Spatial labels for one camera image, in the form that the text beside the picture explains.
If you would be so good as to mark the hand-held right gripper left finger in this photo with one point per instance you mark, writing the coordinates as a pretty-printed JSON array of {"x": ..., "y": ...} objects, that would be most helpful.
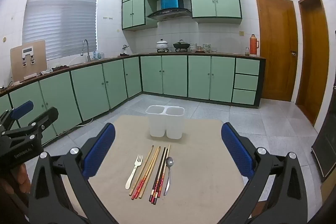
[{"x": 99, "y": 148}]

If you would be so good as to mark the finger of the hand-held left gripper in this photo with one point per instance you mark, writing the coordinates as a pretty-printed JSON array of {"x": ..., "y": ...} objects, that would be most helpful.
[
  {"x": 48, "y": 116},
  {"x": 22, "y": 109}
]

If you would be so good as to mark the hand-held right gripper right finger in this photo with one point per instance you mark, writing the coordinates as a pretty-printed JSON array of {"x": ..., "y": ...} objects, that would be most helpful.
[{"x": 236, "y": 150}]

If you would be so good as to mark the red patterned wooden chopstick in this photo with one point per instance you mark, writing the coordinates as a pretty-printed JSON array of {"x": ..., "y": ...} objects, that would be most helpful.
[
  {"x": 164, "y": 171},
  {"x": 145, "y": 172}
]

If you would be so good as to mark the white utensil holder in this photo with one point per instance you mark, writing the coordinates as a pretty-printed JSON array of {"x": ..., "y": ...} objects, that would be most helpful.
[{"x": 157, "y": 124}]

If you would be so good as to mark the black red patterned chopstick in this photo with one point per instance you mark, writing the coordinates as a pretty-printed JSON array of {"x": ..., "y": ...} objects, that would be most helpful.
[{"x": 159, "y": 175}]

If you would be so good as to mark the metal spoon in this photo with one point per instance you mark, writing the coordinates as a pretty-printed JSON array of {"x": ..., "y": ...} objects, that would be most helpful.
[{"x": 169, "y": 161}]

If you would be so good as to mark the person's left hand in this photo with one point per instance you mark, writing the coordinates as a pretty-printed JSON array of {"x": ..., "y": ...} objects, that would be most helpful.
[{"x": 14, "y": 182}]

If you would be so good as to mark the beige tablecloth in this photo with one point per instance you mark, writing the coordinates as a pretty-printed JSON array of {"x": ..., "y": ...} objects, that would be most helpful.
[{"x": 199, "y": 169}]

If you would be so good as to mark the light cloth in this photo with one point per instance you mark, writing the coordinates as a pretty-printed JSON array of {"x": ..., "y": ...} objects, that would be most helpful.
[{"x": 46, "y": 71}]

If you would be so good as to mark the dark cloth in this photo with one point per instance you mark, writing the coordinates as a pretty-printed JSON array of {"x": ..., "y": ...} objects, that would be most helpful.
[{"x": 59, "y": 67}]

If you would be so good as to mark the brown cardboard board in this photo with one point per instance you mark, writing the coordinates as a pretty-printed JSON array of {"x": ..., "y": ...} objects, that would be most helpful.
[{"x": 29, "y": 58}]

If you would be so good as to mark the clear bottles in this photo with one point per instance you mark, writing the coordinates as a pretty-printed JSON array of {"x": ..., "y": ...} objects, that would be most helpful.
[{"x": 97, "y": 55}]

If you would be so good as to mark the metal faucet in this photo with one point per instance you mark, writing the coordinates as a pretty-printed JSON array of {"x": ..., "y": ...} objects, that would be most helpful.
[{"x": 85, "y": 45}]

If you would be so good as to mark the black glass cabinet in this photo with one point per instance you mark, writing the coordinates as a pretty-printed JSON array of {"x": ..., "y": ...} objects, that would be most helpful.
[{"x": 326, "y": 145}]

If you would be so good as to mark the white window blind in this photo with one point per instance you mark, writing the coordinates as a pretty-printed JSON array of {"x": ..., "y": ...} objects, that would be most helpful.
[{"x": 60, "y": 19}]

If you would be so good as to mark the green base cabinets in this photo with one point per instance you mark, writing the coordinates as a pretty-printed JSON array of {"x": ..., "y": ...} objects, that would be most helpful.
[{"x": 173, "y": 74}]

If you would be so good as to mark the glass jar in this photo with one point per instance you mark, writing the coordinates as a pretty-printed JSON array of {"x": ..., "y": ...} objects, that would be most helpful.
[{"x": 247, "y": 51}]

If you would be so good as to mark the metal kettle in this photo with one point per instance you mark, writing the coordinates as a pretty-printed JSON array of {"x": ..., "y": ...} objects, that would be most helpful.
[{"x": 125, "y": 50}]

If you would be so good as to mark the orange thermos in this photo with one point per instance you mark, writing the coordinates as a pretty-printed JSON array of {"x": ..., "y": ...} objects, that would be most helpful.
[{"x": 253, "y": 45}]

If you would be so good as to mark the patterned bowls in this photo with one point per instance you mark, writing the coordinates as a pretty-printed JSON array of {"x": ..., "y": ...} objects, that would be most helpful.
[{"x": 206, "y": 48}]

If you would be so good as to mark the stack of bowls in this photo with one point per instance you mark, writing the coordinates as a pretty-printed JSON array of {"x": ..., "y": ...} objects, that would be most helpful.
[{"x": 193, "y": 47}]

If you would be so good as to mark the black wok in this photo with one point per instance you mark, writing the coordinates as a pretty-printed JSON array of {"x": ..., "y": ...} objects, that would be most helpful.
[{"x": 180, "y": 45}]

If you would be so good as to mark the white cooking pot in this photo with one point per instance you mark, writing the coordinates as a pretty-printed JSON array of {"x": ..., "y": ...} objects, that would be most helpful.
[{"x": 162, "y": 45}]

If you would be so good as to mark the plain wooden door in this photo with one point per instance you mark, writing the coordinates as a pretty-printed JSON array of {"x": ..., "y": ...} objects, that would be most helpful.
[{"x": 313, "y": 56}]

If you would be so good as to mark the black range hood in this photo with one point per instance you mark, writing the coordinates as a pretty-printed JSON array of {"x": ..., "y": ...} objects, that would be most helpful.
[{"x": 169, "y": 14}]

